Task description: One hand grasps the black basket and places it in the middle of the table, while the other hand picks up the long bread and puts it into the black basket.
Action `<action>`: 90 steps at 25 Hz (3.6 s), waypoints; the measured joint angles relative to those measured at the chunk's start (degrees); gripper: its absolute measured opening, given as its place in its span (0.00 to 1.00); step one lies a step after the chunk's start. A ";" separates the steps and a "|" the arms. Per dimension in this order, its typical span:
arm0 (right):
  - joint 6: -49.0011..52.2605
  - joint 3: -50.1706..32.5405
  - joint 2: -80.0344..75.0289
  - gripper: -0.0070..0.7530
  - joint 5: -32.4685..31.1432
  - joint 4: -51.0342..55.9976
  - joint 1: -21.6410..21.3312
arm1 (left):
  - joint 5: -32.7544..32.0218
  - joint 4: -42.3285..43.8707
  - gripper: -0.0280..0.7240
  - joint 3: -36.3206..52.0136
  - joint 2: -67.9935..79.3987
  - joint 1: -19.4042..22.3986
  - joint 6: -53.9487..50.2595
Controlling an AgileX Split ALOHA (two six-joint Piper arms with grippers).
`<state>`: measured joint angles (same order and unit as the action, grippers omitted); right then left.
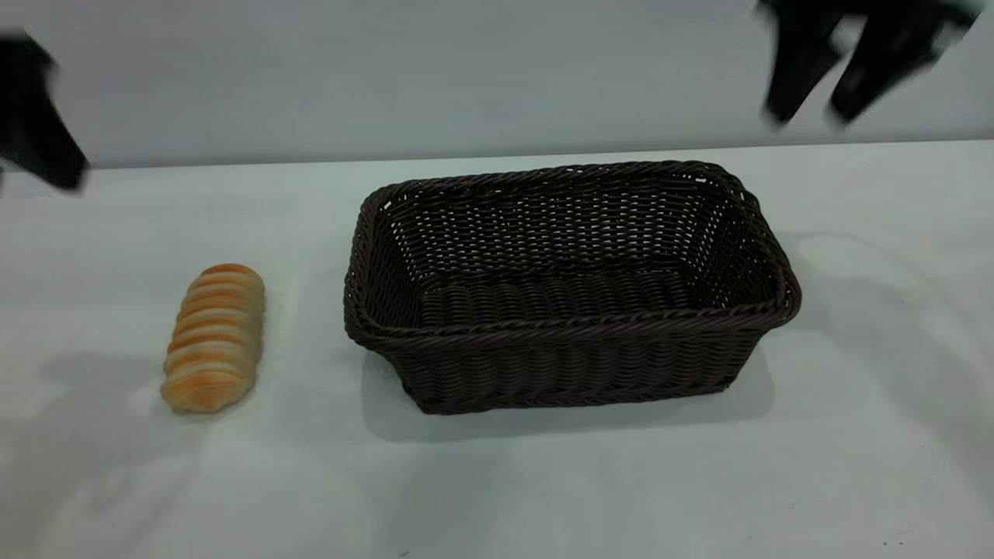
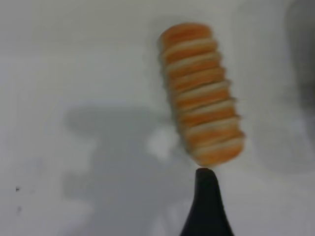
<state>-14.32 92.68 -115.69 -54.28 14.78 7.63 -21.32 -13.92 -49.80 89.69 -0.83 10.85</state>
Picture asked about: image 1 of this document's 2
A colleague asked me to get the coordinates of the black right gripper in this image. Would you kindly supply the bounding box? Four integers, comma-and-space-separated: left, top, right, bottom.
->
757, 0, 981, 127

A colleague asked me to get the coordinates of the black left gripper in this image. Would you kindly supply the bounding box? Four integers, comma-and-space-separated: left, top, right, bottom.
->
0, 35, 89, 192

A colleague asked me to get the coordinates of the striped orange bread roll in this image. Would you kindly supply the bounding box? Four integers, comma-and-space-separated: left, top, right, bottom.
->
160, 264, 266, 415

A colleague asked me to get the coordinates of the dark brown woven basket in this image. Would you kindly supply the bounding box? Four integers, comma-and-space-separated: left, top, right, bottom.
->
343, 161, 802, 416

